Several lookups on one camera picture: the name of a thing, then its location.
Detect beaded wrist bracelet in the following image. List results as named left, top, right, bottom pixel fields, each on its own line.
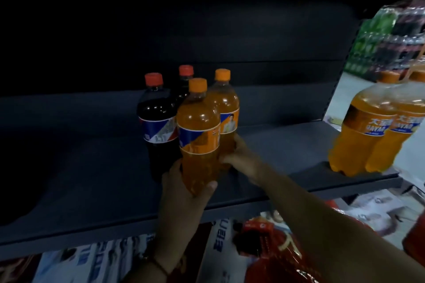
left=142, top=251, right=170, bottom=277

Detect shrink-wrapped bottle packs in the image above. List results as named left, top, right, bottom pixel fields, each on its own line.
left=344, top=0, right=425, bottom=83

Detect person's left forearm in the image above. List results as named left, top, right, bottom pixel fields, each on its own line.
left=124, top=259, right=170, bottom=283

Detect person's right forearm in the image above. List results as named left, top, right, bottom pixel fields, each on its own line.
left=254, top=168, right=425, bottom=283

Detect person's left hand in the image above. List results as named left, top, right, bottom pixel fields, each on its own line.
left=156, top=158, right=218, bottom=269

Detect large red-capped cola bottle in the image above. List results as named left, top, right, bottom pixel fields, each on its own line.
left=137, top=72, right=182, bottom=182
left=171, top=64, right=195, bottom=104

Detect large orange soda bottle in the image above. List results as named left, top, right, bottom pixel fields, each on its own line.
left=176, top=77, right=221, bottom=195
left=365, top=69, right=425, bottom=174
left=207, top=68, right=240, bottom=171
left=328, top=70, right=401, bottom=177

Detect dark grey metal shelf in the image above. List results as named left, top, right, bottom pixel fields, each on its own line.
left=0, top=0, right=404, bottom=262

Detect person's right hand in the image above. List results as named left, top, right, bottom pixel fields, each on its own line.
left=219, top=134, right=267, bottom=188

